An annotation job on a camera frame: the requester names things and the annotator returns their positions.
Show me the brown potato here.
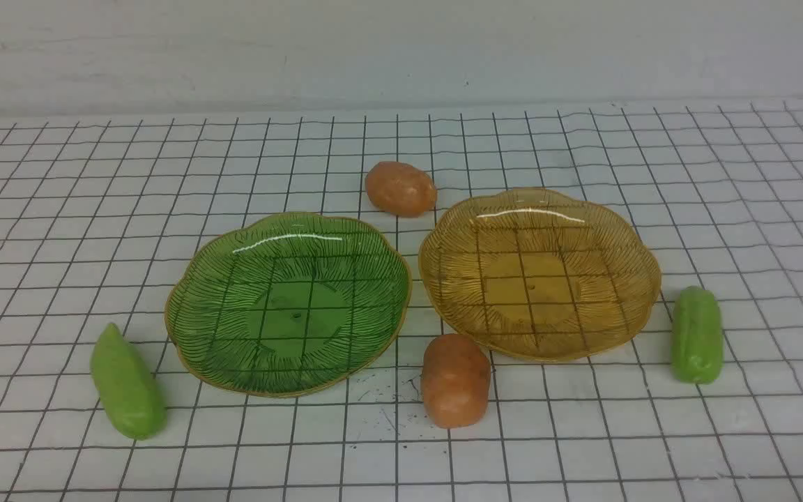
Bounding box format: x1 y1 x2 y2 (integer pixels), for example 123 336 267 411
364 161 438 218
421 333 491 429

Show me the green glass plate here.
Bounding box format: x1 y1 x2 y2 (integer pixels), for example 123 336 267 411
165 212 413 397

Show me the green cucumber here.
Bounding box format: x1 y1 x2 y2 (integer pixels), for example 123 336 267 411
671 286 724 384
90 322 167 441

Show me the amber glass plate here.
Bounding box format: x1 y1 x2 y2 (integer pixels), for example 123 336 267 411
418 188 662 363

